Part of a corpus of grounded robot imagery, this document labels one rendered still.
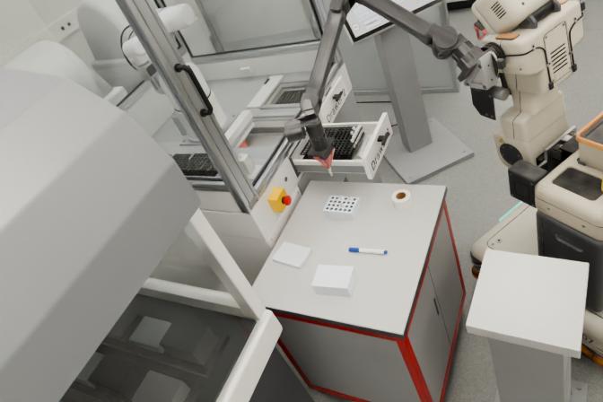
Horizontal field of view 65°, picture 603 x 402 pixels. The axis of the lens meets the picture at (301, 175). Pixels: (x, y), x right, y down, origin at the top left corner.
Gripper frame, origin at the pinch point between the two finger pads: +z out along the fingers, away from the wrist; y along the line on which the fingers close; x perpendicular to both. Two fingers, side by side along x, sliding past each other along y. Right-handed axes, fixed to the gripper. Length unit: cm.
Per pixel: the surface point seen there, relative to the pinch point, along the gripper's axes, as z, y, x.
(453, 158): 93, -114, 7
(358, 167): 10.8, -11.9, 4.5
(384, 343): 32, 45, 30
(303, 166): 11.6, -10.8, -20.0
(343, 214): 19.1, 5.5, 3.0
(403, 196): 19.7, -7.1, 22.5
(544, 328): 21, 34, 74
